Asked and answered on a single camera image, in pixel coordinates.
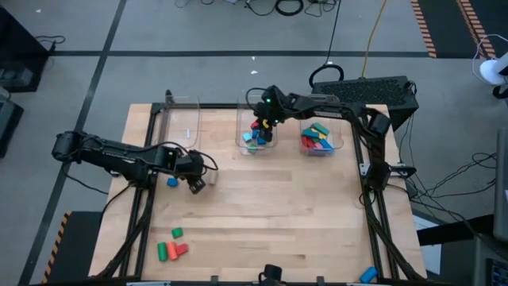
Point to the silver right arm base bracket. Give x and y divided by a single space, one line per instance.
364 168

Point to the teal long block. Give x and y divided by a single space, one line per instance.
309 133

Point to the dark rounded object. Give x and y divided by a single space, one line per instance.
271 275

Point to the black hazard-striped floor mat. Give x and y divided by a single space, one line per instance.
423 28
79 246
476 28

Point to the black perforated computer case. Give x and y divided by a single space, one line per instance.
377 93

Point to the black caster base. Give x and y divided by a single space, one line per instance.
501 91

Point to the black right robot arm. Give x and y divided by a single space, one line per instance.
329 113

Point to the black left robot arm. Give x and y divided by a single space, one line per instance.
119 153

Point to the pink block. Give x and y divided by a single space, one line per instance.
318 147

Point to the black floor bar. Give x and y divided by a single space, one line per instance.
444 234

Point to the blue long block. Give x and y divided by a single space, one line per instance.
326 144

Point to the small yellow block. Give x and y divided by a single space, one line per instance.
265 124

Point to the dark grey case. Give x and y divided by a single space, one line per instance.
10 127

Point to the grey monitor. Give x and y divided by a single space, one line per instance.
502 186

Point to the black aluminium table frame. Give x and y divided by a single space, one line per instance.
216 106

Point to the yellow long block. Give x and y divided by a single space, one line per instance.
318 134

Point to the red long block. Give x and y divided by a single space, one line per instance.
305 141
312 144

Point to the clear plastic bin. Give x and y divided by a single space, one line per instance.
337 135
242 119
178 119

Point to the black cabinet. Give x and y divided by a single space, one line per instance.
20 47

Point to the white stand base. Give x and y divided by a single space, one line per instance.
490 71

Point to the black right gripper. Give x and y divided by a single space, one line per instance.
272 105

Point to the small blue block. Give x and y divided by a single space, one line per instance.
172 182

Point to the small green block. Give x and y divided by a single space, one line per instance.
177 233
252 148

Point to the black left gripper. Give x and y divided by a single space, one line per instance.
192 167

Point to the green cylinder block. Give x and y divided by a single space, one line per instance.
162 252

